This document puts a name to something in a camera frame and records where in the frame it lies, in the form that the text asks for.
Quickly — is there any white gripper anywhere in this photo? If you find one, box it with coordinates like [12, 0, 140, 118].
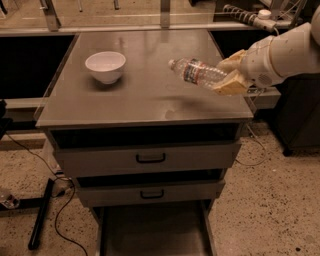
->
[213, 36, 284, 95]

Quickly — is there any grey bottom drawer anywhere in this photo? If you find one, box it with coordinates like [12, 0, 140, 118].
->
[95, 201, 217, 256]

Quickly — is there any white ceramic bowl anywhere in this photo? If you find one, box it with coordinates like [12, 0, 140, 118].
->
[85, 51, 126, 84]

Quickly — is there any black metal floor stand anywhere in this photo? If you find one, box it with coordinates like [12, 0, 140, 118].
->
[0, 179, 54, 251]

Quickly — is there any metal frame rail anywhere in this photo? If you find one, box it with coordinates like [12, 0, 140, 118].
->
[0, 0, 306, 36]

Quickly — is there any grey middle drawer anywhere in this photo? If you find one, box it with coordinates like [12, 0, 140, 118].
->
[77, 180, 225, 207]

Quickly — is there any white power strip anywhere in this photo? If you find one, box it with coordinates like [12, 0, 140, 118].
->
[223, 4, 276, 33]

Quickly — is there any black floor cable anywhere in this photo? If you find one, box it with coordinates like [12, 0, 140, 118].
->
[4, 131, 89, 256]

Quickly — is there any white power cable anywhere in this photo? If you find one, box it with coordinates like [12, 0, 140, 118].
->
[233, 27, 281, 168]

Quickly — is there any clear plastic water bottle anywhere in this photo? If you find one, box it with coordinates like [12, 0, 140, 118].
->
[168, 58, 227, 90]

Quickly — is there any dark cabinet at right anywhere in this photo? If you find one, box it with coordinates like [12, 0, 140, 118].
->
[273, 75, 320, 156]

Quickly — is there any grey drawer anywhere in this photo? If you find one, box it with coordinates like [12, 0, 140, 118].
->
[54, 142, 241, 177]
[77, 180, 225, 207]
[95, 201, 217, 256]

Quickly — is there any clear bottle on floor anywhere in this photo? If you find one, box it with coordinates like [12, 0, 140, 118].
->
[0, 188, 20, 209]

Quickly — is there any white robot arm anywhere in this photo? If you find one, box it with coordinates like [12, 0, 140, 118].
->
[213, 6, 320, 95]

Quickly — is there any grey drawer cabinet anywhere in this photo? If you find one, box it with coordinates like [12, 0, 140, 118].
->
[33, 29, 255, 256]

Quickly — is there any grey top drawer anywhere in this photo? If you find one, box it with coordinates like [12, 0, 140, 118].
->
[54, 142, 241, 177]

